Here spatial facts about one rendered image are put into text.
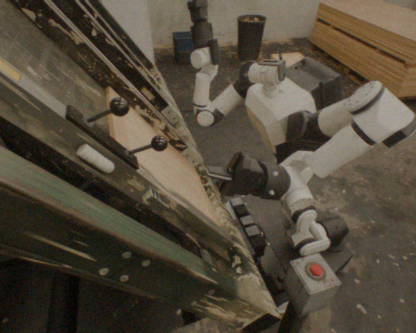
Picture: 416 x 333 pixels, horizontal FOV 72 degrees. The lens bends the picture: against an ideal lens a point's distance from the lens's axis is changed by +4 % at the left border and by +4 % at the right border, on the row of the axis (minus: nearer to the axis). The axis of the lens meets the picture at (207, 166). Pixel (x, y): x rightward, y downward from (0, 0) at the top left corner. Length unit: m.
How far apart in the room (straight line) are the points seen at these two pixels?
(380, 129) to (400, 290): 1.77
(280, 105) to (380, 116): 0.42
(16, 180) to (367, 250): 2.29
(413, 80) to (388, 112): 3.72
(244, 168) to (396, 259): 1.98
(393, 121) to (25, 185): 0.66
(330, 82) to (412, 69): 3.24
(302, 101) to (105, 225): 0.77
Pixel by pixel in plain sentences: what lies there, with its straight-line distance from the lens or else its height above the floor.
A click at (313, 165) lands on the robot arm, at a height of 1.37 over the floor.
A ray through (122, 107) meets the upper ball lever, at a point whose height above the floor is 1.54.
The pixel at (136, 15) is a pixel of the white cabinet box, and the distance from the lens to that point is 4.70.
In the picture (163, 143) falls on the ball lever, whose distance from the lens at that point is 0.62.
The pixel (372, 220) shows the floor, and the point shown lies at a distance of 2.66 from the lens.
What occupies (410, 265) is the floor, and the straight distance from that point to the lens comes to 2.51.
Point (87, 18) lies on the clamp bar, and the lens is 1.50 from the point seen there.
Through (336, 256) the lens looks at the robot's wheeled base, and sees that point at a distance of 2.09.
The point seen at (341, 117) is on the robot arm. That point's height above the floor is 1.43.
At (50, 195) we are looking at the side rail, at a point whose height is 1.53.
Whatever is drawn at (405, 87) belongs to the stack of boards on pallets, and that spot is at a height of 0.28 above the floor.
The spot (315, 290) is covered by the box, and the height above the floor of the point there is 0.93.
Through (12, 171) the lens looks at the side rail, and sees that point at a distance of 0.41.
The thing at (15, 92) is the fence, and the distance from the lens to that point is 0.61.
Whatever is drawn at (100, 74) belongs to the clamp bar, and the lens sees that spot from 1.10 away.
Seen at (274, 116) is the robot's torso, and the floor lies 1.31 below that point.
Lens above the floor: 1.79
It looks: 40 degrees down
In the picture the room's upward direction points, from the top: straight up
